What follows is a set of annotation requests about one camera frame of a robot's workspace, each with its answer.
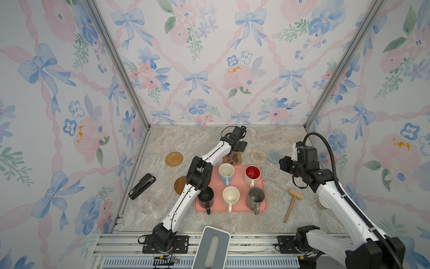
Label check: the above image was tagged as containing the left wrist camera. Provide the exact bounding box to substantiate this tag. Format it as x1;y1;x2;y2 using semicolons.
231;126;246;140

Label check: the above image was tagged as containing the light blue woven coaster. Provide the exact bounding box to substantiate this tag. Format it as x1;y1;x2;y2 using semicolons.
266;150;284;164

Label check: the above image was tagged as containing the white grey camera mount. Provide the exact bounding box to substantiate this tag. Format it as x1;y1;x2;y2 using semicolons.
192;226;231;269

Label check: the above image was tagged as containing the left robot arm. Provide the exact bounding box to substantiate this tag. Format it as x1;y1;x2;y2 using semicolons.
151;126;247;252

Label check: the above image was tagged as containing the black stapler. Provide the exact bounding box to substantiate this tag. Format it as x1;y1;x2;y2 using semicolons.
128;173;156;200

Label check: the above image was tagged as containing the wooden mallet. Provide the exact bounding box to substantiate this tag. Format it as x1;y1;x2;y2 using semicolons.
283;189;303;223

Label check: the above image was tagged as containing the rattan woven coaster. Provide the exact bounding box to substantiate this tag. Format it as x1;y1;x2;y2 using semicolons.
165;152;184;167

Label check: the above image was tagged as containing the clear plastic cup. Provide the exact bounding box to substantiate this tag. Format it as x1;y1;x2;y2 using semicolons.
139;197;157;215

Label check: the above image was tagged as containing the cream white mug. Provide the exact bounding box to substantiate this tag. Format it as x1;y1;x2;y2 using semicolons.
222;186;240;213

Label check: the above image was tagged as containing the white multicolour woven coaster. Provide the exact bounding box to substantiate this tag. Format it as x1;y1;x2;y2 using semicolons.
250;150;267;164

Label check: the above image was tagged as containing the pink mug red inside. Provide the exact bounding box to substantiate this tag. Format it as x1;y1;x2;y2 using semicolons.
243;165;262;188

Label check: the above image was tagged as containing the grey mug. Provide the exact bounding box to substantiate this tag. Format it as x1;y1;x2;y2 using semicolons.
245;187;265;215

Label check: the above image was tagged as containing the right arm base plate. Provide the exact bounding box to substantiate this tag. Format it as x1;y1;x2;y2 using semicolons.
275;235;301;254

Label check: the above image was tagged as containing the plain wooden round coaster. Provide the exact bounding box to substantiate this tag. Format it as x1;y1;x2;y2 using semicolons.
174;176;187;195

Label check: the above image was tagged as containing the black corrugated cable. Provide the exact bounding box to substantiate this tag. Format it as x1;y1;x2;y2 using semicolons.
302;132;404;269

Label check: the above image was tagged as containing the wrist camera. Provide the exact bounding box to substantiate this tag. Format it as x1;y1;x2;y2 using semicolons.
231;126;246;140
292;141;318;163

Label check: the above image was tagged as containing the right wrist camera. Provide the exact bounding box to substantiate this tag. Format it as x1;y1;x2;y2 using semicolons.
292;141;318;163

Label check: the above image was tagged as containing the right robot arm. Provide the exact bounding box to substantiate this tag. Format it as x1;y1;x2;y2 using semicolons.
279;156;405;269

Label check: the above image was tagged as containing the light blue mug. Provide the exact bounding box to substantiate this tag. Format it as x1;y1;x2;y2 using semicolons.
218;163;235;187

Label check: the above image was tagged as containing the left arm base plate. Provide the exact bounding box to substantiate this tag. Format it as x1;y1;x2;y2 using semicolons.
138;235;189;254

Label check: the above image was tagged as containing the pink tray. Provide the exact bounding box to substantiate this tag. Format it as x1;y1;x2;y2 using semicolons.
194;165;268;213

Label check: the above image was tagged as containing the black mug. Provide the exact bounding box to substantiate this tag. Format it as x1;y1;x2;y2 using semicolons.
198;187;215;215

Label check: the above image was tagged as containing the cork paw coaster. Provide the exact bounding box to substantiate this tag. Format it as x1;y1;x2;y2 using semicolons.
222;151;243;165

